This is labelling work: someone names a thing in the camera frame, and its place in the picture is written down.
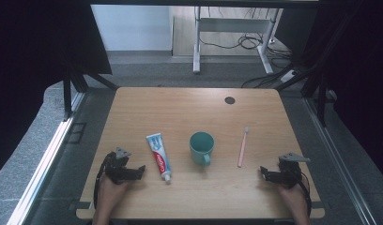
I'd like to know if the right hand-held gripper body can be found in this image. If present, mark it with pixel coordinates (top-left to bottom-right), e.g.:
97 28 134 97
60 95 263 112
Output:
274 152 312 189

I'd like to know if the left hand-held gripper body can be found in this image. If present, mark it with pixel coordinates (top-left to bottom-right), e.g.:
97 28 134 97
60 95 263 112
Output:
100 146 132 186

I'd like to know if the white and blue toothpaste tube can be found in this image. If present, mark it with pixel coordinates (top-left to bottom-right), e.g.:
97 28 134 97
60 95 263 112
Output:
146 132 173 184

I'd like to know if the pink toothbrush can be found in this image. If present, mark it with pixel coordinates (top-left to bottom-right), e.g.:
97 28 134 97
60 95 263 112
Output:
237 126 250 169

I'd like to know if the teal cup with handle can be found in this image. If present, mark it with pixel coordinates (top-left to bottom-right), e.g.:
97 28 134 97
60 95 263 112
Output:
189 131 216 167

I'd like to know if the person's right hand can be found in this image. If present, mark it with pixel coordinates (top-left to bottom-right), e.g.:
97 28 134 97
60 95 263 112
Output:
276 182 310 214

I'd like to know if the person's left hand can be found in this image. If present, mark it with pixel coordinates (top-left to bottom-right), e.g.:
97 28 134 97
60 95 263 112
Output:
97 172 130 210

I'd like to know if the white power strip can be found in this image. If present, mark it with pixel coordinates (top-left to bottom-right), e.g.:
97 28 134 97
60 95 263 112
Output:
280 69 299 83

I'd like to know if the black curtain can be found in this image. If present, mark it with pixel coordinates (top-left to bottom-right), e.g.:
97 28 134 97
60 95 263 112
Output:
273 0 383 184
0 0 113 180

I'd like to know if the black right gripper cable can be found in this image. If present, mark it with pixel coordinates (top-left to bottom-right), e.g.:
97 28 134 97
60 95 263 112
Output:
299 174 314 218

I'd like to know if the aluminium floor rail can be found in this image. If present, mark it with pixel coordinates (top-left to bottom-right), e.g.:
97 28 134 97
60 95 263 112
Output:
6 92 86 225
302 97 379 225

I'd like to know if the black metal frame post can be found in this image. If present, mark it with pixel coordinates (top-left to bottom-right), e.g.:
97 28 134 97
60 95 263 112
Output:
274 0 366 128
61 60 120 122

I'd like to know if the black floor cable bundle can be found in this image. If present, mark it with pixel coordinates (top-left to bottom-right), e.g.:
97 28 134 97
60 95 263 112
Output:
198 7 296 68

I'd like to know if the white metal desk frame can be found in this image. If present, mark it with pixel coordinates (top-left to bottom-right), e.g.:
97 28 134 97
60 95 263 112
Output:
192 6 281 75

